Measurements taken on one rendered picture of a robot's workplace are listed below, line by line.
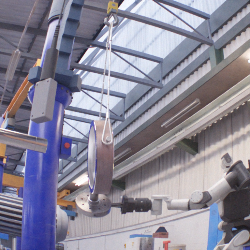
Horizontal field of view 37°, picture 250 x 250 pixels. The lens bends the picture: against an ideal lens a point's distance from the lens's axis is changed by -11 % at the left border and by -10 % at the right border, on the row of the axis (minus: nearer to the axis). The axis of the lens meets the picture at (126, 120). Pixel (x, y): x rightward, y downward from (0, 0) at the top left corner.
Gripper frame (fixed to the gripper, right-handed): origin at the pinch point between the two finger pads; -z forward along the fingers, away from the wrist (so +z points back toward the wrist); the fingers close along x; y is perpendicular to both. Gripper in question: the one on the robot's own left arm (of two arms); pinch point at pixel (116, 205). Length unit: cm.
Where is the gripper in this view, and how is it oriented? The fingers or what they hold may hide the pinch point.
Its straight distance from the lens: 226.7
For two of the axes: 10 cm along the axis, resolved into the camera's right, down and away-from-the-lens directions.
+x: -1.3, 8.9, 4.4
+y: -1.6, -4.6, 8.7
